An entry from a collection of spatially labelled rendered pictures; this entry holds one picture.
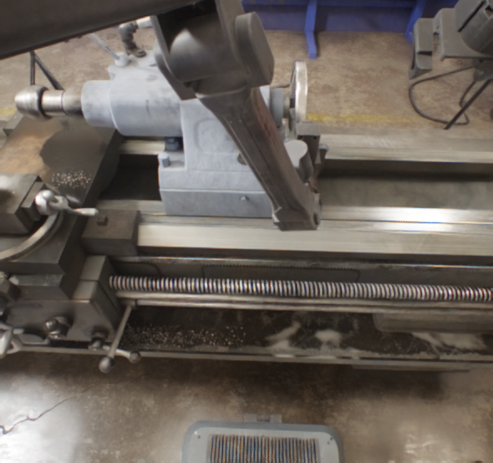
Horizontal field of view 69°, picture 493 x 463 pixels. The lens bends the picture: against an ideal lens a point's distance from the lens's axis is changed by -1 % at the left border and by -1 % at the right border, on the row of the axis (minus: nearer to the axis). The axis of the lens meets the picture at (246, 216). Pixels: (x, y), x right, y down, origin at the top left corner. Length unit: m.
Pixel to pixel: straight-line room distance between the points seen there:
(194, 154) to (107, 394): 1.16
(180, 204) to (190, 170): 0.11
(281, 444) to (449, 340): 0.66
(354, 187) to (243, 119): 0.89
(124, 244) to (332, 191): 0.69
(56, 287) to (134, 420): 0.88
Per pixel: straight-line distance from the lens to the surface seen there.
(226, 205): 0.96
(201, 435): 1.37
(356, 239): 0.99
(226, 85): 0.41
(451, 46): 0.54
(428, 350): 1.41
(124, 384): 1.74
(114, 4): 0.25
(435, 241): 1.06
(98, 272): 1.02
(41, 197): 0.90
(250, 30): 0.37
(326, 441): 1.38
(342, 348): 1.32
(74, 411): 1.78
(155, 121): 0.90
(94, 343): 1.16
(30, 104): 1.05
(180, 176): 0.93
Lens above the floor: 1.61
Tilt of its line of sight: 51 degrees down
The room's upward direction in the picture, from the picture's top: straight up
